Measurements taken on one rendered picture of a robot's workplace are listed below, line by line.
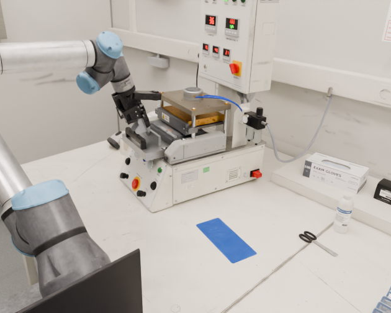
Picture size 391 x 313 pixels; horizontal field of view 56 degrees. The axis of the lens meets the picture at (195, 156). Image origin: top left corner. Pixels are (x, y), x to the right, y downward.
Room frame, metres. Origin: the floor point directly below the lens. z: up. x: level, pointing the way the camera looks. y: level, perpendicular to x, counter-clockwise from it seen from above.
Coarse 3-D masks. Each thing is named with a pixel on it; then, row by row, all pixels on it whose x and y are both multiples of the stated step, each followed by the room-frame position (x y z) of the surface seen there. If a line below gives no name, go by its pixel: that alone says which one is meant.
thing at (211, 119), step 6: (168, 108) 1.46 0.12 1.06; (174, 108) 1.46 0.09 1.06; (174, 114) 1.39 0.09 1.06; (180, 114) 1.38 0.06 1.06; (186, 114) 1.39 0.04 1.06; (204, 114) 1.39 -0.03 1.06; (210, 114) 1.40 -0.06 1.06; (216, 114) 1.40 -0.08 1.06; (222, 114) 1.40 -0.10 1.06; (186, 120) 1.32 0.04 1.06; (198, 120) 1.33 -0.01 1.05; (204, 120) 1.35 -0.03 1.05; (210, 120) 1.36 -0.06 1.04; (216, 120) 1.38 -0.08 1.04; (222, 120) 1.40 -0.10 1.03; (198, 126) 1.34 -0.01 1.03; (204, 126) 1.35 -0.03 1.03; (210, 126) 1.37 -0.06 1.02
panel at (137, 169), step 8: (128, 152) 1.43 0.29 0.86; (136, 160) 1.37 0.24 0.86; (160, 160) 1.25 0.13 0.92; (128, 168) 1.38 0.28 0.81; (136, 168) 1.34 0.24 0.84; (144, 168) 1.30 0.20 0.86; (128, 176) 1.36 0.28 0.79; (136, 176) 1.31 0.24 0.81; (144, 176) 1.28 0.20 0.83; (152, 176) 1.24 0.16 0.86; (160, 176) 1.20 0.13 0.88; (128, 184) 1.33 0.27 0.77; (144, 184) 1.25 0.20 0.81; (136, 192) 1.27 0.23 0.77; (152, 192) 1.20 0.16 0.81; (144, 200) 1.21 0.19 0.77; (152, 200) 1.18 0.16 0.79
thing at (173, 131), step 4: (160, 120) 1.46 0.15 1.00; (156, 124) 1.41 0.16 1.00; (160, 124) 1.41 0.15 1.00; (164, 124) 1.41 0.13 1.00; (168, 124) 1.42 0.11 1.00; (164, 128) 1.37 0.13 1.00; (168, 128) 1.37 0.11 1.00; (172, 128) 1.37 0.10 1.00; (168, 132) 1.33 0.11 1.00; (172, 132) 1.33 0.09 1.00; (176, 132) 1.33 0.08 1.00; (180, 132) 1.33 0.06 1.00
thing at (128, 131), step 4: (128, 128) 1.34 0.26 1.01; (128, 132) 1.32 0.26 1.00; (132, 132) 1.30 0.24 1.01; (128, 136) 1.35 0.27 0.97; (132, 136) 1.30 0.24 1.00; (136, 136) 1.27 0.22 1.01; (140, 136) 1.27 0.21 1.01; (136, 140) 1.27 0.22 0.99; (140, 140) 1.24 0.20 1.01; (144, 140) 1.24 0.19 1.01; (140, 144) 1.24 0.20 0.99; (144, 144) 1.24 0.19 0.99; (140, 148) 1.24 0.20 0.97; (144, 148) 1.24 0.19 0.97
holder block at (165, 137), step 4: (152, 124) 1.43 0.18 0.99; (152, 128) 1.41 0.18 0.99; (156, 128) 1.39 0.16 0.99; (156, 132) 1.37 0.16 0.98; (160, 132) 1.35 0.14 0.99; (204, 132) 1.36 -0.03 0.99; (164, 136) 1.32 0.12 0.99; (168, 136) 1.31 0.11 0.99; (188, 136) 1.32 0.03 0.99; (164, 140) 1.32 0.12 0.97; (168, 140) 1.29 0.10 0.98; (172, 140) 1.27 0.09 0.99
